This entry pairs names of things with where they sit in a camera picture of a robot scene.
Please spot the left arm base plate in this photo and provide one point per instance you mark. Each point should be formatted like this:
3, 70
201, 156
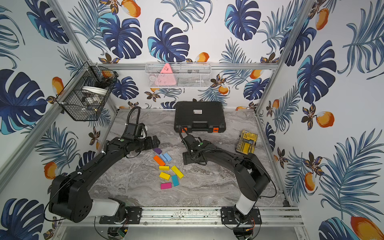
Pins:
126, 215

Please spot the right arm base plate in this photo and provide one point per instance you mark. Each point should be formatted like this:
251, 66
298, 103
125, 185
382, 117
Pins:
232, 216

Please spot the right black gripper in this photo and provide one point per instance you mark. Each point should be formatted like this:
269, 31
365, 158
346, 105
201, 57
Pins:
186, 159

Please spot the yellow block lower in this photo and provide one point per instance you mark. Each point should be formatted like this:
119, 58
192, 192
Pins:
164, 176

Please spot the yellow screwdriver bit set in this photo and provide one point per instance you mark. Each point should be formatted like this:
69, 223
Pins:
247, 143

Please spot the magenta block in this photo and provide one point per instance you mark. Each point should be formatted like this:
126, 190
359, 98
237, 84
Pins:
166, 186

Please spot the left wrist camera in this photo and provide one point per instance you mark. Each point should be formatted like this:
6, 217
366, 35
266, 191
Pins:
134, 131

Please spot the purple block left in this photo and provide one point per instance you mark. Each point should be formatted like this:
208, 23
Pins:
157, 151

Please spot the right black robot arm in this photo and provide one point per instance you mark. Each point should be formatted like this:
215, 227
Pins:
251, 176

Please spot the teal block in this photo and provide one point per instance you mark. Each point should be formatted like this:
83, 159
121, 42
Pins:
175, 180

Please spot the light blue block right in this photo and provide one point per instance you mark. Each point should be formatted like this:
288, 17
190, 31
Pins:
167, 157

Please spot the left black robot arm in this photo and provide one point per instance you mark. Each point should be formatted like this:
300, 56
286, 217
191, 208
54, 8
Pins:
70, 198

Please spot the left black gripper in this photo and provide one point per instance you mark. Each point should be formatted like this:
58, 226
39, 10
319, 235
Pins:
151, 143

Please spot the small yellow block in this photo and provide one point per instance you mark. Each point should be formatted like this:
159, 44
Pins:
164, 168

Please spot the clear mesh wall shelf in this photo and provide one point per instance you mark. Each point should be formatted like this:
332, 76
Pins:
188, 75

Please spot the light blue block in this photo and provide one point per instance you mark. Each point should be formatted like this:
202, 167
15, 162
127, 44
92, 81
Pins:
164, 159
167, 157

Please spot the orange block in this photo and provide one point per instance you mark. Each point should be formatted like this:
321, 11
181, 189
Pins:
159, 161

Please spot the white coil in basket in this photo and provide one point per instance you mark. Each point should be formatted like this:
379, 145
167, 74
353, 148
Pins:
94, 90

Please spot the pink triangle object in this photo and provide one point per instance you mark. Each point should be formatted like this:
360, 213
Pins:
166, 77

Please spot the aluminium front rail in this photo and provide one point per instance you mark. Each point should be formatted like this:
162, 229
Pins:
198, 217

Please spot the long yellow block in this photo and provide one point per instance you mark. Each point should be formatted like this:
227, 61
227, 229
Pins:
178, 173

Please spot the black wire basket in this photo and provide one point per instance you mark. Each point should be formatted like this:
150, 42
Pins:
80, 105

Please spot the light blue block left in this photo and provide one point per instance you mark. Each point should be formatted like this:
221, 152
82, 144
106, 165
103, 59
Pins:
164, 159

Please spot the black plastic tool case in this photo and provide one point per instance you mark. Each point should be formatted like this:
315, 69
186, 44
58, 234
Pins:
199, 117

